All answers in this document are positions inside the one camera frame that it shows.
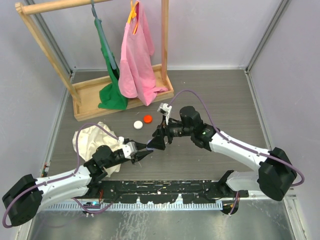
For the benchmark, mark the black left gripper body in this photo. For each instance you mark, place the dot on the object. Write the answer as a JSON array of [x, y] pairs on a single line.
[[117, 159]]

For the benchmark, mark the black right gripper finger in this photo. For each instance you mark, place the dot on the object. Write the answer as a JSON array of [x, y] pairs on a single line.
[[160, 132], [157, 144]]

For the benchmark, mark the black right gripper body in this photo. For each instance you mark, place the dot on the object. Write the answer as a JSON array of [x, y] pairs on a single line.
[[176, 129]]

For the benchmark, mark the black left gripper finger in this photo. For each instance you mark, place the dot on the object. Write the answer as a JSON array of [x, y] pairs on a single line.
[[139, 155], [140, 146]]

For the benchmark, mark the orange earbud charging case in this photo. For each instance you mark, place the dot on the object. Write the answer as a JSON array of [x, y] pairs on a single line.
[[147, 119]]

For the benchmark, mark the white earbud charging case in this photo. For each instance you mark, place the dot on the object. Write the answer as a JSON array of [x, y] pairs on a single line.
[[138, 125]]

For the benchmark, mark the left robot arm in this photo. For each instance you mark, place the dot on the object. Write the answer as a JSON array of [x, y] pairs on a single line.
[[30, 195]]

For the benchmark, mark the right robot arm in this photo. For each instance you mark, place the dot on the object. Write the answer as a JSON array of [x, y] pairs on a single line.
[[270, 169]]

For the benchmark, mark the cream crumpled cloth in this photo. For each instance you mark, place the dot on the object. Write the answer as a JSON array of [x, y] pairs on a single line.
[[91, 138]]

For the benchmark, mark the pink shirt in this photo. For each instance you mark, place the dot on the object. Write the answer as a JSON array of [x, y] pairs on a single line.
[[136, 74]]

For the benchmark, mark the grey clothes hanger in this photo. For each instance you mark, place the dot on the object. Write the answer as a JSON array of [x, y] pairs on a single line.
[[105, 49]]

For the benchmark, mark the yellow clothes hanger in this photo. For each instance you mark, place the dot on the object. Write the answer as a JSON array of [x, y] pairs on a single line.
[[133, 15]]

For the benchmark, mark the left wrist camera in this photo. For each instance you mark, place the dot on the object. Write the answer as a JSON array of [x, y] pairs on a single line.
[[129, 150]]

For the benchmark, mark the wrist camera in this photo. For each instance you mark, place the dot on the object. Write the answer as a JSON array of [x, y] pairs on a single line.
[[129, 150], [165, 109]]

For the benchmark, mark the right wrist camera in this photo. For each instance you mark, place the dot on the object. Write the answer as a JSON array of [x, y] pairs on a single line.
[[165, 109]]

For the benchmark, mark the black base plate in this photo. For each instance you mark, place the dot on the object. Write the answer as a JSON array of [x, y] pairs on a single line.
[[163, 191]]

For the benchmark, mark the slotted cable duct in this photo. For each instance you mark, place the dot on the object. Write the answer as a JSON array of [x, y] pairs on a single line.
[[176, 206]]

